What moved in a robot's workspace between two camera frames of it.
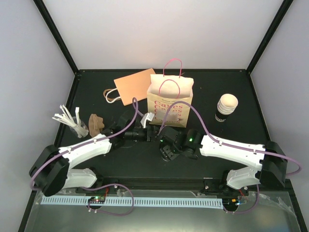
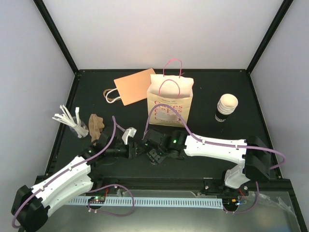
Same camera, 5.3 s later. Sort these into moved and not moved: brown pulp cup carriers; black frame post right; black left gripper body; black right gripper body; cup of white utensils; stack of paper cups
Moved: black right gripper body; black left gripper body
Not moved: black frame post right; stack of paper cups; brown pulp cup carriers; cup of white utensils
